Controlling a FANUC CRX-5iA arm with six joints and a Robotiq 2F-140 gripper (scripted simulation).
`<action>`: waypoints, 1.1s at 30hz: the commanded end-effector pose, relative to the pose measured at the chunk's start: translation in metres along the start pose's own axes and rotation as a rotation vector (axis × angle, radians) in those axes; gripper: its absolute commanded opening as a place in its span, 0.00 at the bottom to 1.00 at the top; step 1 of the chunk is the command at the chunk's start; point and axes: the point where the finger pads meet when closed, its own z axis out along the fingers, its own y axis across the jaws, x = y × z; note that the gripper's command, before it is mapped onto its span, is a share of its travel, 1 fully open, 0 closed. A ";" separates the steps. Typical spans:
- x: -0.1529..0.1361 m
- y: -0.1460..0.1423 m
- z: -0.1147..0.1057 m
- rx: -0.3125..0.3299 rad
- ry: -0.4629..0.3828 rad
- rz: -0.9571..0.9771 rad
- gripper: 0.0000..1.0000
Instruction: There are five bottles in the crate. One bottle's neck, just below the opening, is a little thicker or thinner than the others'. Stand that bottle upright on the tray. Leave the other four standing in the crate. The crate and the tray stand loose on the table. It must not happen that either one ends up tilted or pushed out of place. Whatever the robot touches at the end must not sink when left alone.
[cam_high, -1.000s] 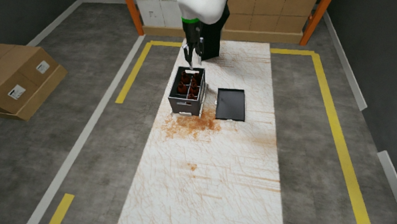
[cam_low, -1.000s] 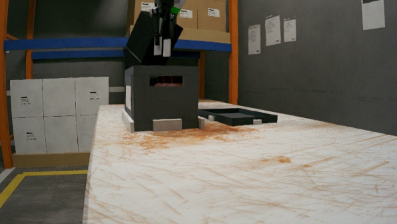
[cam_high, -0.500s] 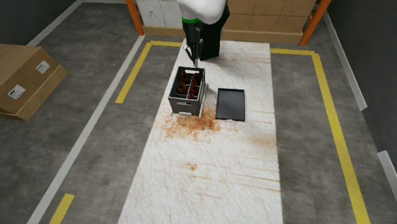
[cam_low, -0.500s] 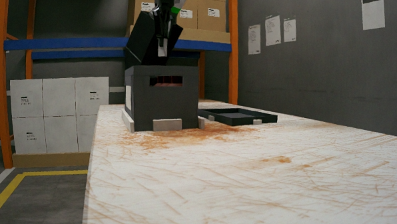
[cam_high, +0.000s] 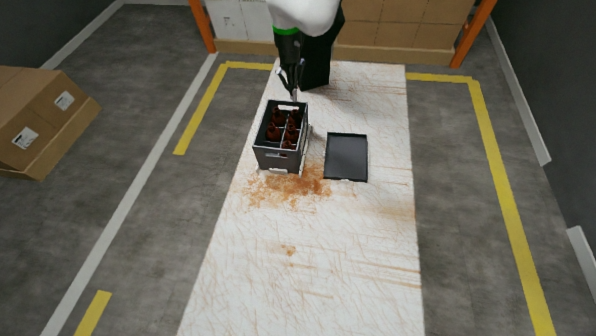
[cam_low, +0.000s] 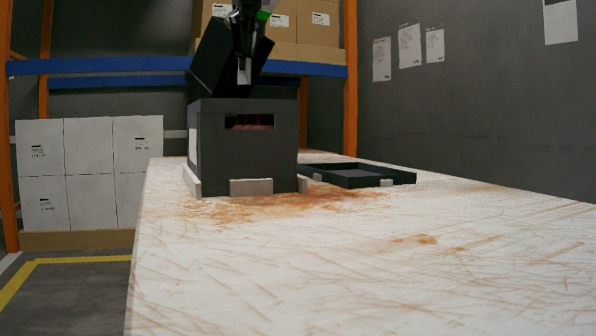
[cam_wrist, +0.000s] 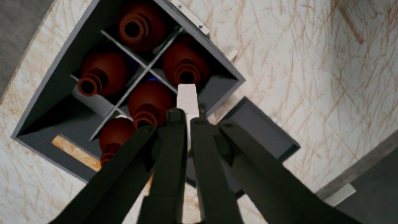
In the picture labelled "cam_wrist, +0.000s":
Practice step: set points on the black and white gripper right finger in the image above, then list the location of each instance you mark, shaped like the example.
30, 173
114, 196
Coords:
278, 195

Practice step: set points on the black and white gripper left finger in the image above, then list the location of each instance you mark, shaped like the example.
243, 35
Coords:
111, 193

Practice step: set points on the dark grey crate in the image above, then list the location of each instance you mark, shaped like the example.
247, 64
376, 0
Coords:
58, 108

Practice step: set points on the dark grey rectangular tray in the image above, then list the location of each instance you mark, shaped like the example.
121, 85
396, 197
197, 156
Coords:
282, 146

